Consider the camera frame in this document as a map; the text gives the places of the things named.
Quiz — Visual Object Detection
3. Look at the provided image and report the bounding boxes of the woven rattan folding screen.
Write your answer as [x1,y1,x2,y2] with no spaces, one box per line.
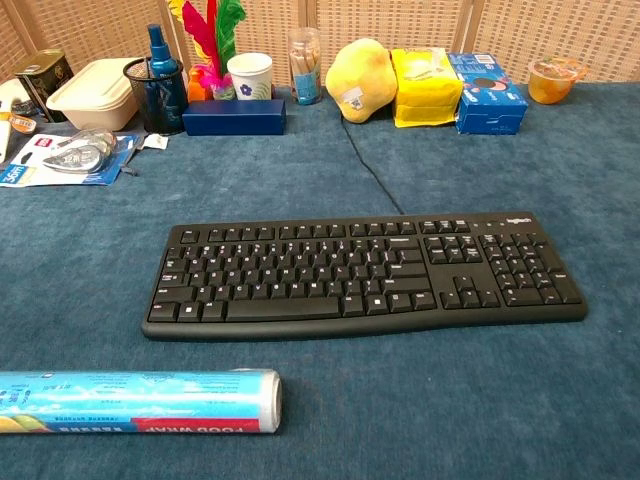
[0,0,640,87]

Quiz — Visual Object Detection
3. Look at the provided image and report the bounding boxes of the black mesh pen holder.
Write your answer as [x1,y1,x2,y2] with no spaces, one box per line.
[123,56,190,136]

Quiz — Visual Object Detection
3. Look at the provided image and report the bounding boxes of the black Logitech keyboard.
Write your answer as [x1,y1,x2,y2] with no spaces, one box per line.
[140,210,590,342]

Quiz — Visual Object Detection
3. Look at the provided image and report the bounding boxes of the blue spray bottle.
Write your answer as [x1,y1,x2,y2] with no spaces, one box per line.
[146,23,184,130]

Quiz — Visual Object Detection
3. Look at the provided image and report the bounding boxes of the colourful feather shuttlecock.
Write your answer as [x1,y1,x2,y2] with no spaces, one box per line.
[167,0,247,101]

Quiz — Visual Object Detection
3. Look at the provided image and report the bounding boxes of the small orange box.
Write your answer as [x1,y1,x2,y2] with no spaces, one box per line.
[187,67,215,104]

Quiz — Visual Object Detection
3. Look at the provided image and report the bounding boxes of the correction tape blister pack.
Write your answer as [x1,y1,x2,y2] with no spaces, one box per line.
[0,129,145,189]

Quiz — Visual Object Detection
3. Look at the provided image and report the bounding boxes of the clear tube of biscuit sticks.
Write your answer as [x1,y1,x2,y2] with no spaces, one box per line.
[288,27,324,106]

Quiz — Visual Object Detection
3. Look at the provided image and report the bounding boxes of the yellow plush toy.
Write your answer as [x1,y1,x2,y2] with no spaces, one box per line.
[325,38,399,125]

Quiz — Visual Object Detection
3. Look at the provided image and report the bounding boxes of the orange jelly fruit cup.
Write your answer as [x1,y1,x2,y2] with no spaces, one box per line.
[527,56,590,106]

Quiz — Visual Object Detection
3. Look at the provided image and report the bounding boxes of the black keyboard cable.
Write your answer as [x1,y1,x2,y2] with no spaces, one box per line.
[341,117,406,216]

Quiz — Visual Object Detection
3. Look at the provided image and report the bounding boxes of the blue fuzzy table cover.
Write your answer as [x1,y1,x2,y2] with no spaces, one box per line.
[0,82,640,480]

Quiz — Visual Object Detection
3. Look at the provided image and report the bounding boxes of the dark blue rectangular box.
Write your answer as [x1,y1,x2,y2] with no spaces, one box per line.
[181,98,288,137]

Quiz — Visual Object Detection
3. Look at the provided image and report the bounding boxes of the green and gold tin can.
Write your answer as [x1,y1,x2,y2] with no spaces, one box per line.
[13,48,75,124]

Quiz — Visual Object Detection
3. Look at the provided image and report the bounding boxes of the beige lidded lunch box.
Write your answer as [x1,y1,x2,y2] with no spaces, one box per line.
[45,57,144,132]

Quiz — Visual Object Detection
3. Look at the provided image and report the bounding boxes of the blue Oreo cookie box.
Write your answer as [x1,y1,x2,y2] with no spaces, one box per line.
[447,52,530,136]

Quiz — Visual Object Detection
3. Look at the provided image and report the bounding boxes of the yellow cake snack package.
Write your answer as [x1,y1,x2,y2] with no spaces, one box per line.
[390,47,465,129]

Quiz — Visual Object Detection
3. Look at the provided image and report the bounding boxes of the white paper cup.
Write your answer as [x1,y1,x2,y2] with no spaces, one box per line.
[226,52,274,101]

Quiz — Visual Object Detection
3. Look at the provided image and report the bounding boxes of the blue food wrap roll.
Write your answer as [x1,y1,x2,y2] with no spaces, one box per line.
[0,368,284,435]

